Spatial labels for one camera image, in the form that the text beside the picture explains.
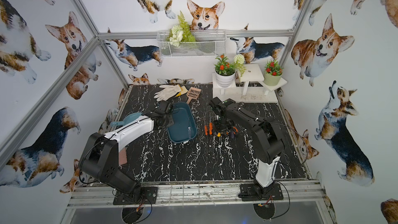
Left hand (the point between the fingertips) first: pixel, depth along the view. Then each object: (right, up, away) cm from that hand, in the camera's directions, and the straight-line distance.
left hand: (169, 117), depth 92 cm
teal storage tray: (+8, -7, +5) cm, 12 cm away
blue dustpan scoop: (-29, -2, +10) cm, 31 cm away
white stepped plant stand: (+51, +20, +14) cm, 56 cm away
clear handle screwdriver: (+12, -9, +1) cm, 15 cm away
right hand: (+31, -6, -4) cm, 32 cm away
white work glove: (-8, +16, +22) cm, 29 cm away
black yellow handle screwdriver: (+29, -10, -2) cm, 31 cm away
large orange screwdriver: (+24, -6, +5) cm, 26 cm away
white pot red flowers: (+32, +27, -4) cm, 42 cm away
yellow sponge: (+4, +17, +25) cm, 31 cm away
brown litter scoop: (+12, +15, +25) cm, 32 cm away
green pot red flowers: (+62, +26, 0) cm, 67 cm away
